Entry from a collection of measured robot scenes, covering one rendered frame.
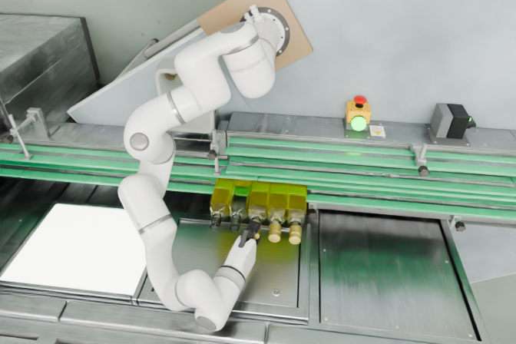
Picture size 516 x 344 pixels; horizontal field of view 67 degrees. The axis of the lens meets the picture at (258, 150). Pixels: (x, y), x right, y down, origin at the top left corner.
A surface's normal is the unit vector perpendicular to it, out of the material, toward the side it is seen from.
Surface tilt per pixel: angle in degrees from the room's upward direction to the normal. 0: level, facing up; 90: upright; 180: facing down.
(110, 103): 0
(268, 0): 1
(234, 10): 1
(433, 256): 90
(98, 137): 90
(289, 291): 90
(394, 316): 90
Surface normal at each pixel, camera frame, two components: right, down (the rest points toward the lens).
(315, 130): 0.00, -0.80
